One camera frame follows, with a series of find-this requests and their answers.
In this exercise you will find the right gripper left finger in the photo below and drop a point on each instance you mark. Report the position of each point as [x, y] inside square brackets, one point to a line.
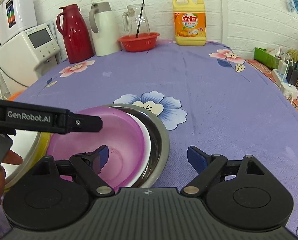
[87, 167]

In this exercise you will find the red plastic basin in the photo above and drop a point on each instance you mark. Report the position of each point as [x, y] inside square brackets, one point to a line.
[141, 43]

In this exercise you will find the clear glass pitcher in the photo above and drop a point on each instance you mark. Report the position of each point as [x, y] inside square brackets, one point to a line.
[131, 17]

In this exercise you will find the black stirring stick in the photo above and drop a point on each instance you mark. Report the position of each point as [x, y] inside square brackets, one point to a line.
[140, 18]

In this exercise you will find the white power strip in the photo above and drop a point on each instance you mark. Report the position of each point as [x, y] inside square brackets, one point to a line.
[289, 91]

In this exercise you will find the yellow detergent bottle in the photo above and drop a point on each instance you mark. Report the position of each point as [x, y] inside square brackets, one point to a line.
[189, 22]

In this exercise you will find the black power adapter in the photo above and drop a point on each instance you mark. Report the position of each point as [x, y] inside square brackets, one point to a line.
[292, 75]

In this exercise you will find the white thermos jug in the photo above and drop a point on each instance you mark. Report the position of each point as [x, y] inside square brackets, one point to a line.
[104, 28]

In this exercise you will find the purple floral tablecloth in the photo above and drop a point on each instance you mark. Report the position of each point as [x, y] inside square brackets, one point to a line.
[202, 102]

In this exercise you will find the white water dispenser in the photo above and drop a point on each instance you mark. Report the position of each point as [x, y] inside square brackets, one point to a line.
[27, 57]

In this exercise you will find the stainless steel bowl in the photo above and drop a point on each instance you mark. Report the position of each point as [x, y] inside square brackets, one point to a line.
[159, 139]

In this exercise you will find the translucent purple plastic bowl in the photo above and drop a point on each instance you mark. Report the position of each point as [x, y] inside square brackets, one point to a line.
[120, 133]

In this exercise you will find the orange plastic stool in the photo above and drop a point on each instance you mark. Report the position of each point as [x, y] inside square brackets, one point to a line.
[14, 96]

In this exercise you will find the yellow rimmed white bowl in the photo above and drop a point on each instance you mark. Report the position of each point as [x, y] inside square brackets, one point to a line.
[31, 146]

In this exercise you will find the white water purifier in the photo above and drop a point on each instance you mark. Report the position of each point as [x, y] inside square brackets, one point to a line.
[16, 16]

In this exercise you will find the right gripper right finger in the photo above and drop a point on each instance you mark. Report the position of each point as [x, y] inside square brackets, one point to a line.
[209, 169]

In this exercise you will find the red thermos jug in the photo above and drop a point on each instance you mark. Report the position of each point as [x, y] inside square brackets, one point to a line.
[73, 28]

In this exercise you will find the green cardboard box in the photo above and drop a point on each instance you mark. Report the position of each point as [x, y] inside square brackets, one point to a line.
[265, 58]

